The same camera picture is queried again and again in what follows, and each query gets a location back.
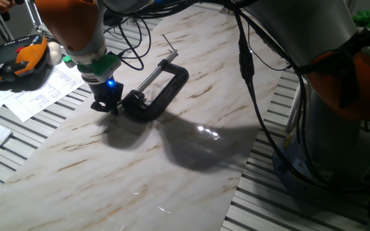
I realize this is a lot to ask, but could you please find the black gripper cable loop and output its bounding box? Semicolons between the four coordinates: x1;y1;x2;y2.
103;17;152;72

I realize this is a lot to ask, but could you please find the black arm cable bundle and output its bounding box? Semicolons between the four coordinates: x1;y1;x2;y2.
233;6;333;193

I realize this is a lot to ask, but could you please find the slim metal stand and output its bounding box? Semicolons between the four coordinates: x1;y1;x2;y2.
22;0;44;33

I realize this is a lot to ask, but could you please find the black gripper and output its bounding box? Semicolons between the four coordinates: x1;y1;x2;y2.
90;79;124;116

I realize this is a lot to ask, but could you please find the black metal C-clamp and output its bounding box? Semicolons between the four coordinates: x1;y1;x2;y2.
121;33;190;123

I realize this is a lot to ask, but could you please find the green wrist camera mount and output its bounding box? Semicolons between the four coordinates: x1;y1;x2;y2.
62;53;122;77

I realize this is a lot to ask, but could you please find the black clock movement box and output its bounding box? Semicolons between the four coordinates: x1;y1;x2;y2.
122;90;147;112

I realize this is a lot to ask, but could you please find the orange and black teach pendant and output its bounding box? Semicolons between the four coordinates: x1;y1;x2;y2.
0;34;49;85

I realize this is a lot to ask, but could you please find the white marble pattern sheet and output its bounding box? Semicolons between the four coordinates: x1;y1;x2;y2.
0;1;289;231

